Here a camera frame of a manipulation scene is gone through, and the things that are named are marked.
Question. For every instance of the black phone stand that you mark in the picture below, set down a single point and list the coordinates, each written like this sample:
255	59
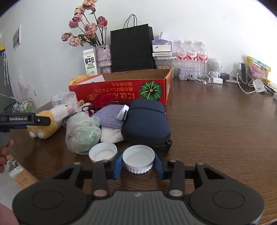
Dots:
244	73

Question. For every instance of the middle water bottle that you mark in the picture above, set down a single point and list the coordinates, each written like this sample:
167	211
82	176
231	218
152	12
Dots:
192	57

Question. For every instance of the yellow pink snack bag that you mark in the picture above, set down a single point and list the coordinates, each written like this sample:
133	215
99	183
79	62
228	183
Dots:
258	70

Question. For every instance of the white charger with cable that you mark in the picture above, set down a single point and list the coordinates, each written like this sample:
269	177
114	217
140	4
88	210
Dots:
217	80

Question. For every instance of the red pumpkin cardboard box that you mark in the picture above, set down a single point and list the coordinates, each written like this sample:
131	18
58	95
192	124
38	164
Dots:
124	87

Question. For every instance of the white ridged bottle cap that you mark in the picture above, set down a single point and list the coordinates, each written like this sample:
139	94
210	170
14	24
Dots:
138	159

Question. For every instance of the white robot figurine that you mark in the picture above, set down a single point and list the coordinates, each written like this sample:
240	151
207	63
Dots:
214	66

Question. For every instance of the left water bottle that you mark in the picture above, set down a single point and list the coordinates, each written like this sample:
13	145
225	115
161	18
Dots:
181	54

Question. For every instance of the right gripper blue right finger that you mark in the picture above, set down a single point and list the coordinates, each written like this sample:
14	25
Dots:
158	163

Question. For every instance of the white cloth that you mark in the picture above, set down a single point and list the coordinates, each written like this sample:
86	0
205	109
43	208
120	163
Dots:
112	135

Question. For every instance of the dried pink rose bouquet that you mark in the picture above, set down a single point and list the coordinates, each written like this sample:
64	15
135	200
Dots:
93	29

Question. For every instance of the right water bottle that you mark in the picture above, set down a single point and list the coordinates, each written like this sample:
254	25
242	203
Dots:
202	60

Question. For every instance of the clear seed container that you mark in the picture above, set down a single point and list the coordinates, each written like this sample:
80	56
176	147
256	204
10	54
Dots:
167	65

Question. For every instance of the black paper shopping bag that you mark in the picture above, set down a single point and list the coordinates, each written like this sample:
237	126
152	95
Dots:
131	46

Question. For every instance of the white face mask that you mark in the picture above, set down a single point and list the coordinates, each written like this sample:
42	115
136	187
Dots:
259	86

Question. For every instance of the clear bag green wrap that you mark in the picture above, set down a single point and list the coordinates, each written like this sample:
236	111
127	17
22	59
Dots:
82	133

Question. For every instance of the white flat box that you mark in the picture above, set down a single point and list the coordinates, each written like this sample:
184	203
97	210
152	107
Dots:
163	56

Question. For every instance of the white earphones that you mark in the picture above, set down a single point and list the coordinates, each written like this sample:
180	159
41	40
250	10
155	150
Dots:
203	79

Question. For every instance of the purple textured vase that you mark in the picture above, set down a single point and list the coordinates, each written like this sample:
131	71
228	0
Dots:
103	58

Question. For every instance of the purple tissue pack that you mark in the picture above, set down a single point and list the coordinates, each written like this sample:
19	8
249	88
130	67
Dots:
161	45

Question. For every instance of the brown paper package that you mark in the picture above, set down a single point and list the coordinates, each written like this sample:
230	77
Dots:
19	174

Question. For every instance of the white green milk carton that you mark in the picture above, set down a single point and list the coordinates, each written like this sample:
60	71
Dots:
90	62

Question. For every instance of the water bottle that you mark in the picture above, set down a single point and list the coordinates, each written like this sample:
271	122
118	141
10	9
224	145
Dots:
202	60
192	57
181	54

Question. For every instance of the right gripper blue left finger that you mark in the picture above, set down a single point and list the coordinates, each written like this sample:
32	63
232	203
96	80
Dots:
117	164

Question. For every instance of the person's left hand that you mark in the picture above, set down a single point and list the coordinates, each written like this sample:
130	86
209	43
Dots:
4	154

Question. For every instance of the blue grey fabric pouch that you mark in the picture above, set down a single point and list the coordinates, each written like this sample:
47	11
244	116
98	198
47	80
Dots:
108	116

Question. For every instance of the white plastic lid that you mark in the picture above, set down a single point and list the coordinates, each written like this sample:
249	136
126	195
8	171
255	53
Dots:
102	151

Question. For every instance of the clear wet wipes box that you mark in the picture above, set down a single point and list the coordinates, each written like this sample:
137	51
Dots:
67	98

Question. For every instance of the navy zippered pouch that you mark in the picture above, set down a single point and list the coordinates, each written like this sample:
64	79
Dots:
146	123

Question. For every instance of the floral metal tin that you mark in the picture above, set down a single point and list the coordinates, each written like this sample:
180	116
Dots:
186	73

